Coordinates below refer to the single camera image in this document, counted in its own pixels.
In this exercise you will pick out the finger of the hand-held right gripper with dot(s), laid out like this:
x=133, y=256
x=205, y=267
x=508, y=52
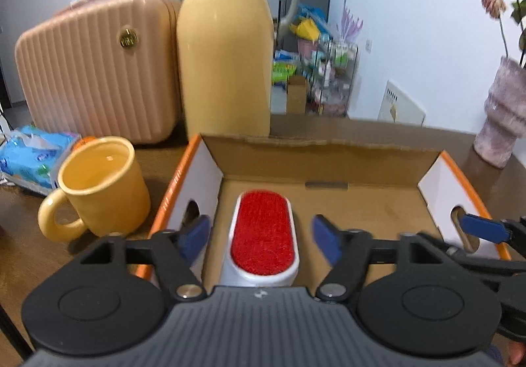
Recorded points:
x=483, y=228
x=493, y=266

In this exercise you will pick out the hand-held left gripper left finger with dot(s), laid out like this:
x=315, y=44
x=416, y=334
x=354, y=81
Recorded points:
x=196, y=236

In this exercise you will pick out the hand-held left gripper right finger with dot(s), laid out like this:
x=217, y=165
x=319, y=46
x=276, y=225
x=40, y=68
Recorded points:
x=326, y=237

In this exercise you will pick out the orange printed cardboard box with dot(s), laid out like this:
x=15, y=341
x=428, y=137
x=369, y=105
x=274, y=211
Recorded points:
x=370, y=194

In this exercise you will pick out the red and white lint brush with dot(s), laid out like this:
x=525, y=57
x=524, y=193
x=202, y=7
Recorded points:
x=263, y=235

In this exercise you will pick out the person's right hand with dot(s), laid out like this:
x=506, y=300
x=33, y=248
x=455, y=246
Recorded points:
x=517, y=352

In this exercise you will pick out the yellow ceramic mug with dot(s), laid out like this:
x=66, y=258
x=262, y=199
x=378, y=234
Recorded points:
x=102, y=194

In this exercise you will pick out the pink textured vase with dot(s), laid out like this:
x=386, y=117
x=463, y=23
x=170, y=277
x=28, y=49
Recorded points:
x=501, y=116

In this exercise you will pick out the small brown cardboard box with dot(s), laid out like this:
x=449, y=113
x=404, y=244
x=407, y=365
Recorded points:
x=296, y=96

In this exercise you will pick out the small orange object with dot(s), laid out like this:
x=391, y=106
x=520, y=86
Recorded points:
x=86, y=141

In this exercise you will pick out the green snack packets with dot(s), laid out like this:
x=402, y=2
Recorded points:
x=284, y=69

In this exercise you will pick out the yellow thermos jug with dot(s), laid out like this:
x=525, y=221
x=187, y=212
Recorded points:
x=226, y=55

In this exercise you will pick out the blue tissue pack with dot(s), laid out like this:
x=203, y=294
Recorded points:
x=28, y=157

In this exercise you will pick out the pink ribbed suitcase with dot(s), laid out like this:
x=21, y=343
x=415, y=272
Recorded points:
x=98, y=75

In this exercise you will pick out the pink bucket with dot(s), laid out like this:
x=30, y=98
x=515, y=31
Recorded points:
x=308, y=47

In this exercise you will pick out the blue plastic item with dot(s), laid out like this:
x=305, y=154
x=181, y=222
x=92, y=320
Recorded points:
x=316, y=13

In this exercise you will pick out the bunch of dried roses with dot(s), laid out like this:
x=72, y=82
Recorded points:
x=495, y=1

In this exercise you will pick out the white wall panel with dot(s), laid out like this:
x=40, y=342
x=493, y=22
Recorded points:
x=402, y=106

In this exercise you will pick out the white wall socket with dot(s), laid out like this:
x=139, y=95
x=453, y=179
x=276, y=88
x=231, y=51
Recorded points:
x=369, y=46

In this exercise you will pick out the purple wall sticker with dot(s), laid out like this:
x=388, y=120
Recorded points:
x=349, y=24

